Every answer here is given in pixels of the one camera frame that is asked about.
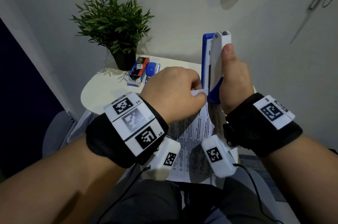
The person's right hand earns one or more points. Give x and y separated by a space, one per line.
236 83

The person's left hand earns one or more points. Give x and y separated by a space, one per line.
171 94

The blue white stapler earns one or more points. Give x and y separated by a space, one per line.
151 69
215 54

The blue staples box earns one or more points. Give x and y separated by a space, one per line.
138 69

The printed paper bundle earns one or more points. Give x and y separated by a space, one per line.
192 131

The white paper bin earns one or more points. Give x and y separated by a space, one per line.
82 126

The person's right forearm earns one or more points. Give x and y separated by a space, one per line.
303 179

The person's left forearm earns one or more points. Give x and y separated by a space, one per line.
52 179

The person's grey trousers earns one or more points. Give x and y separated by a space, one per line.
153 202

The green potted plant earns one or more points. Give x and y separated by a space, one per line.
113 20

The grey round stool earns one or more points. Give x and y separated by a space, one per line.
54 134

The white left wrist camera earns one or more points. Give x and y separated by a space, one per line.
158 168

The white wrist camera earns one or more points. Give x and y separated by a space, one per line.
158 168
224 168

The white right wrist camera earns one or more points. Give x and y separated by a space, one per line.
224 168

